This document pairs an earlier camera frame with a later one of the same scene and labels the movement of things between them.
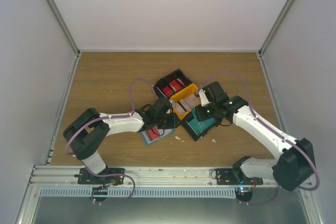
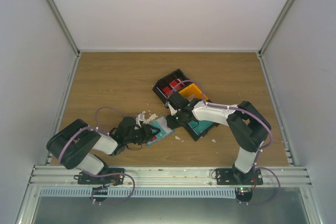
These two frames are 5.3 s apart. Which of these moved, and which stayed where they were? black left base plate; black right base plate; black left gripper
Moved: black left gripper
Stayed: black left base plate; black right base plate
